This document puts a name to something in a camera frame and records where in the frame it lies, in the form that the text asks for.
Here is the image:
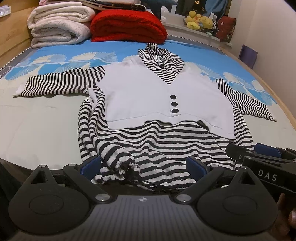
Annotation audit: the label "red knitted blanket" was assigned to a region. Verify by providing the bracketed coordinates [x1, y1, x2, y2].
[90, 9, 168, 44]

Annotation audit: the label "black white striped hooded top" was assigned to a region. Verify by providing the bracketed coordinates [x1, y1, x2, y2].
[16, 43, 274, 189]

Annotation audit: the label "dark red plush pillow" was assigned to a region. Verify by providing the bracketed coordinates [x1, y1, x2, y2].
[215, 16, 236, 43]

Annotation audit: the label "folded white quilt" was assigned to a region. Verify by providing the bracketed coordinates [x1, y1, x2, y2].
[27, 1, 95, 48]

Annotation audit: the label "blue curtain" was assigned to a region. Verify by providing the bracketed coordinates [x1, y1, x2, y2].
[205, 0, 229, 20]

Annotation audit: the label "right hand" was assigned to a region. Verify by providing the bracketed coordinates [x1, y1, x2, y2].
[273, 193, 295, 240]

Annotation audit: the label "blue white patterned bedsheet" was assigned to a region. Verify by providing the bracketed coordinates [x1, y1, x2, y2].
[1, 39, 295, 170]

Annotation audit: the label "purple bag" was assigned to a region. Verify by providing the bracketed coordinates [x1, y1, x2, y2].
[238, 45, 258, 69]

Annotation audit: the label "yellow plush toys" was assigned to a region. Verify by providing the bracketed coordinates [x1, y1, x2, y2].
[184, 11, 214, 31]

